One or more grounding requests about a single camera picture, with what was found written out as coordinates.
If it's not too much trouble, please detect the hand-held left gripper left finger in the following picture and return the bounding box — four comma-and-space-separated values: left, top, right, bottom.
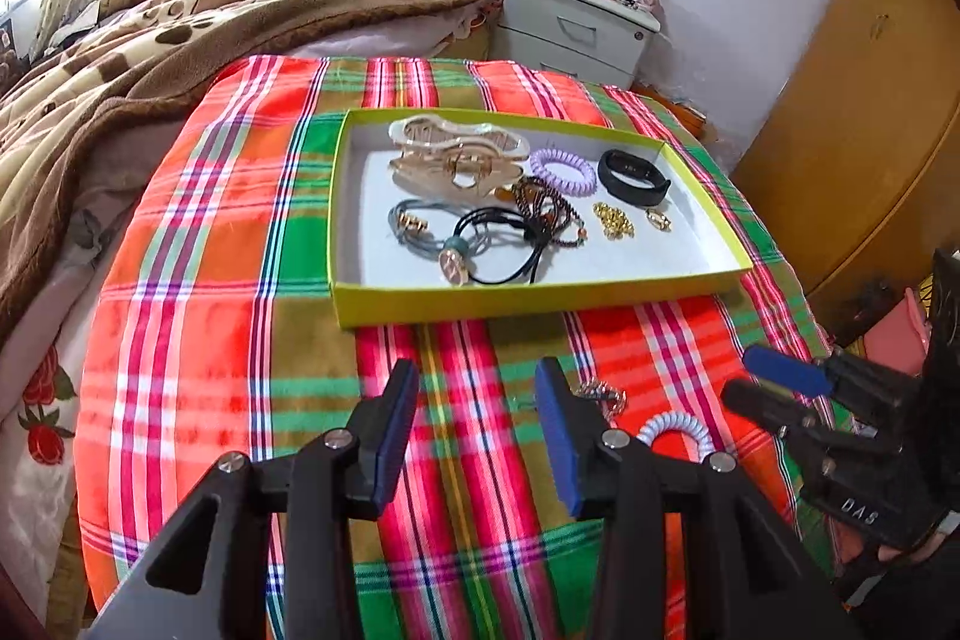
90, 359, 421, 640

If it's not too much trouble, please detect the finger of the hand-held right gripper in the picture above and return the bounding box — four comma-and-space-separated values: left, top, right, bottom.
721, 380, 863, 455
741, 344, 922, 410

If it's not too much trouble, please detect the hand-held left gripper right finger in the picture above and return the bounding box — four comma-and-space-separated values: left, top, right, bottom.
534, 356, 863, 640

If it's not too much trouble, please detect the silver chain piece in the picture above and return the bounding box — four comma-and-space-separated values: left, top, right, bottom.
574, 377, 627, 417

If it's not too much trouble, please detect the pale blue spiral hair tie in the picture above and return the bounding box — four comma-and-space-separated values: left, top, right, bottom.
637, 413, 712, 461

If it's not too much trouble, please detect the green shallow cardboard box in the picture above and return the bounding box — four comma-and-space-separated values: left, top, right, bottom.
328, 107, 755, 331

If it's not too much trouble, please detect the black hair tie with charm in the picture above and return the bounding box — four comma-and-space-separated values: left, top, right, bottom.
439, 205, 552, 287

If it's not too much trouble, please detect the grey hair tie gold charm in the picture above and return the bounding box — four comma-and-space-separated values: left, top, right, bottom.
388, 197, 466, 251

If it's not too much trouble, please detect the gold chain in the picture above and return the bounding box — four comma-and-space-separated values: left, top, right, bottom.
592, 201, 637, 240

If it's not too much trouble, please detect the dark beaded bracelet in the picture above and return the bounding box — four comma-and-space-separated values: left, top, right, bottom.
514, 175, 590, 251

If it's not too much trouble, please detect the purple spiral hair tie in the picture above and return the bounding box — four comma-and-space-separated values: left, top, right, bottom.
531, 145, 599, 195

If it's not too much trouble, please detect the pink bag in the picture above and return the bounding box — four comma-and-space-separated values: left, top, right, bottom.
862, 287, 935, 378

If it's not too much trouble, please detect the red green plaid cloth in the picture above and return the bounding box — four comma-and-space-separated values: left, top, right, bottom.
75, 53, 837, 640

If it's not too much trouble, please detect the black wrist band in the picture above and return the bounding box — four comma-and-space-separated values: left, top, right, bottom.
598, 149, 674, 208

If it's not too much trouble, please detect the wooden door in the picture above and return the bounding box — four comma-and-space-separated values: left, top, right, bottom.
731, 0, 960, 311

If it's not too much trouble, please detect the gold hair claw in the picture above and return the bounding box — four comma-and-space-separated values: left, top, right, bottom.
388, 115, 530, 202

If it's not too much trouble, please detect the floral bedsheet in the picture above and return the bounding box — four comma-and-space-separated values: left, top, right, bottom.
0, 175, 151, 603

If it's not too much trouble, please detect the grey nightstand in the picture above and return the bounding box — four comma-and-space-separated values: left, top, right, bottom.
491, 0, 662, 90

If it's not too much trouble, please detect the brown patterned blanket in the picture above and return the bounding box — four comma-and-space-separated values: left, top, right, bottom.
0, 0, 503, 341

